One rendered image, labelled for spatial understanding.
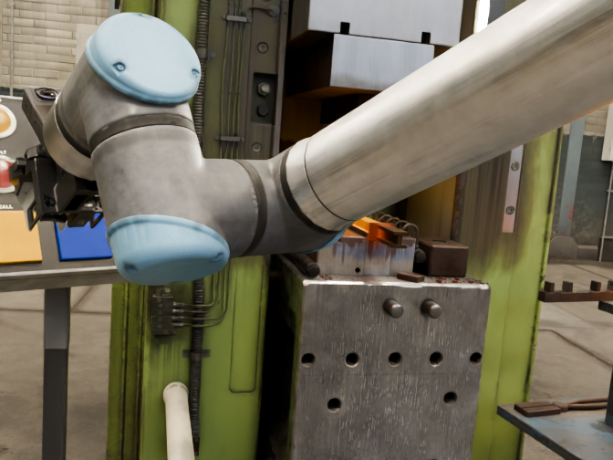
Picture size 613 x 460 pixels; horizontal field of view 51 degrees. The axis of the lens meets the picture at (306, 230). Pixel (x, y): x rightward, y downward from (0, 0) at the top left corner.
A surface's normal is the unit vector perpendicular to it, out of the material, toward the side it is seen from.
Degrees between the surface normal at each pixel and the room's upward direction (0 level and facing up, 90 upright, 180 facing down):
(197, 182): 59
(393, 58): 90
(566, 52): 107
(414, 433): 90
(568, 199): 90
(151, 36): 55
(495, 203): 90
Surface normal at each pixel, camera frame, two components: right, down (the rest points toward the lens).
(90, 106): -0.59, -0.02
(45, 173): 0.57, -0.35
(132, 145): -0.06, -0.22
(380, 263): 0.22, 0.15
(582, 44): -0.59, 0.36
